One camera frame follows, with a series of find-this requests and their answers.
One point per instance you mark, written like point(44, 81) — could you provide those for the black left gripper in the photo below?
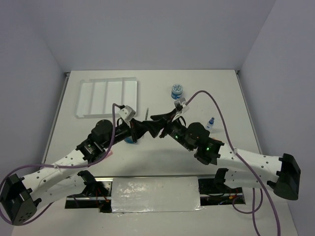
point(137, 129)

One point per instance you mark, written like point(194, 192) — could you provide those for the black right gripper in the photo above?
point(160, 121)

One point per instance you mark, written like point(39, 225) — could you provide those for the green pen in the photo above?
point(147, 114)

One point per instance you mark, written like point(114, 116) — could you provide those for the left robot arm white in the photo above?
point(21, 197)

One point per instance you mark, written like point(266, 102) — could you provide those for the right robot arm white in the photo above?
point(236, 167)

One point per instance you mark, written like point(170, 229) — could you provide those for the blue jar lying sideways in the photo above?
point(129, 140)

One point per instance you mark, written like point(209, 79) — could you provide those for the blue paint jar white lid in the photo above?
point(176, 91)

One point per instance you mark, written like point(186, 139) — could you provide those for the clear bottle blue cap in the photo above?
point(210, 124)

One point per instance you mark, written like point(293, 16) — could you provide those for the white divided organizer tray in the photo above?
point(96, 96)

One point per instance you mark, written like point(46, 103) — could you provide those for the silver foil covered panel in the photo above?
point(155, 194)

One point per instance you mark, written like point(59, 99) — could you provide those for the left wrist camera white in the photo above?
point(127, 113)

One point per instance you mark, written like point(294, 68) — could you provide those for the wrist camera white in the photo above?
point(181, 105)
point(127, 113)

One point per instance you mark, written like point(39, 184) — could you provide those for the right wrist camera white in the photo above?
point(181, 105)

